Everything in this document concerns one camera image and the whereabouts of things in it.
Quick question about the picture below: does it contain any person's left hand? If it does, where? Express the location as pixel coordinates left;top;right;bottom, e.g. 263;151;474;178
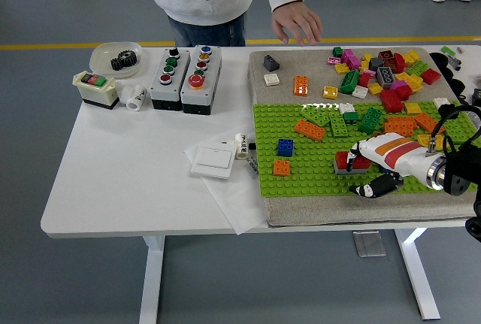
271;2;323;47

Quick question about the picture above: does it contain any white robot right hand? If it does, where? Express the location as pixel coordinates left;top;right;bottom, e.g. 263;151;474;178
345;132;443;199

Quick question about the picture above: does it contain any red two-by-four brick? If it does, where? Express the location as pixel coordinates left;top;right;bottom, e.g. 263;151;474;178
335;150;371;169

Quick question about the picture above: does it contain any green studded baseplate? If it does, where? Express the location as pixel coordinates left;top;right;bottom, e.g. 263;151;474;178
253;101;481;198

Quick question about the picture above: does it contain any orange two-by-four brick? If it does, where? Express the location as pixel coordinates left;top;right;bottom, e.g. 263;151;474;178
414;113;446;135
294;119;327;141
292;74;310;98
383;115;419;138

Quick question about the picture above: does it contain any grey two-by-four brick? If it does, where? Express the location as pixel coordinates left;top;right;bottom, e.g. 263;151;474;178
377;66;396;88
333;161;371;175

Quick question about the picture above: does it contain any dark green two-by-four brick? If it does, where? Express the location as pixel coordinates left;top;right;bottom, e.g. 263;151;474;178
358;107;383;135
340;69;361;95

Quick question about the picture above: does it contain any dark grey slope brick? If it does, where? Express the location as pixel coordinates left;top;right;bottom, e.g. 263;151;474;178
262;54;282;71

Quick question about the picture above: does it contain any large red brick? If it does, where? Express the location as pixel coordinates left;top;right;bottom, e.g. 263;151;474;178
379;89;413;113

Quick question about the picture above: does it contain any light green two-by-three brick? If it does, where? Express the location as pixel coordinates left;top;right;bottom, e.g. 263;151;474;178
328;111;351;139

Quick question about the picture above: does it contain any light green two-by-four brick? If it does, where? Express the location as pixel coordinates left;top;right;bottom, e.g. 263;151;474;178
300;104;335;126
407;59;430;76
443;113;478;144

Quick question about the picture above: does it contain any yellow two-by-four brick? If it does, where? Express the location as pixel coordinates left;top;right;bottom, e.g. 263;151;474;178
395;71;425;92

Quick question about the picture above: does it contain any red tall brick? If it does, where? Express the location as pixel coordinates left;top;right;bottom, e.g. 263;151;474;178
386;53;407;74

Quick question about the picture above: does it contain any blue two-by-two brick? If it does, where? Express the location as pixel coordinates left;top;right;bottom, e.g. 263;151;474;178
277;138;295;158

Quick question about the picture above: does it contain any orange two-by-two brick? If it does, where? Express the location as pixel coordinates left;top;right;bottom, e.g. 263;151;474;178
272;159;292;177

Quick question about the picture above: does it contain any black gear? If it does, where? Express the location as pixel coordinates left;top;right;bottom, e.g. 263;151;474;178
110;50;139;73

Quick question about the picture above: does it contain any grey-brown mat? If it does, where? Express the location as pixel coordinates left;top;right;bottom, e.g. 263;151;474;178
249;46;481;228

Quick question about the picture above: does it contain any white oval dish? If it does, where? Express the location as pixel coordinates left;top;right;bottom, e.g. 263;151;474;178
89;41;144;79

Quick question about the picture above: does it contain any metal floor plate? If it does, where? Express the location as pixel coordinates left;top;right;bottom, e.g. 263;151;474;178
352;229;387;257

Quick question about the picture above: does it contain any grey emergency-stop control box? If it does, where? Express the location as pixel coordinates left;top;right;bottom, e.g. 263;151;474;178
180;44;222;116

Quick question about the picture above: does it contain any grey four-button control box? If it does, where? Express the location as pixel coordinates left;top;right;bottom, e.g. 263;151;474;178
149;47;192;111

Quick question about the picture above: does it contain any white pipe tee fitting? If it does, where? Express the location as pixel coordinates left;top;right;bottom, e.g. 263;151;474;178
116;83;147;112

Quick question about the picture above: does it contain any white table leg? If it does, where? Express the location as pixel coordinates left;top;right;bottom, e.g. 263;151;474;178
139;234;166;324
394;227;441;320

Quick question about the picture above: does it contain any small white labelled pipe fitting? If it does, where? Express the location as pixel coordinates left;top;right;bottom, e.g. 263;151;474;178
234;132;250;159

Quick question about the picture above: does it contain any white label with black print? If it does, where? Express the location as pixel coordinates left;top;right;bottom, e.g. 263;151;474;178
246;153;261;180

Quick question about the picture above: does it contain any white paper sheet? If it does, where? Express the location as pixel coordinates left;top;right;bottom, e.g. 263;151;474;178
183;128;270;235

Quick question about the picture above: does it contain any cream red-green switch box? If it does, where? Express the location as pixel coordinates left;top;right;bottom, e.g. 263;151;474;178
71;70;118;111

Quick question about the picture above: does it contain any white wall switch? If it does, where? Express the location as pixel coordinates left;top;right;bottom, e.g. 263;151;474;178
190;143;236;180

